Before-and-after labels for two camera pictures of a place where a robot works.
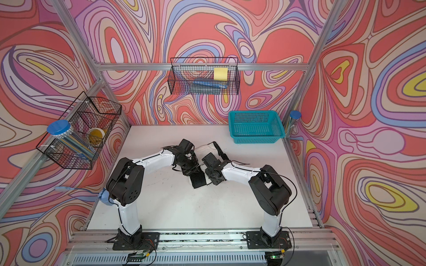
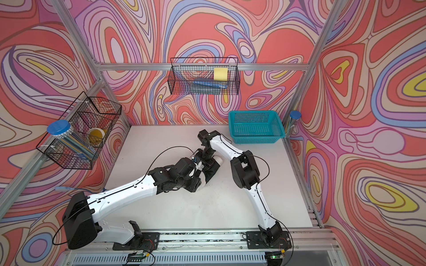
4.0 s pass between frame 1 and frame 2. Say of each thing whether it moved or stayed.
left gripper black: moved
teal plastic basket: stayed
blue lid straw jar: stayed
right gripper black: moved
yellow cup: stayed
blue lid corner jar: stayed
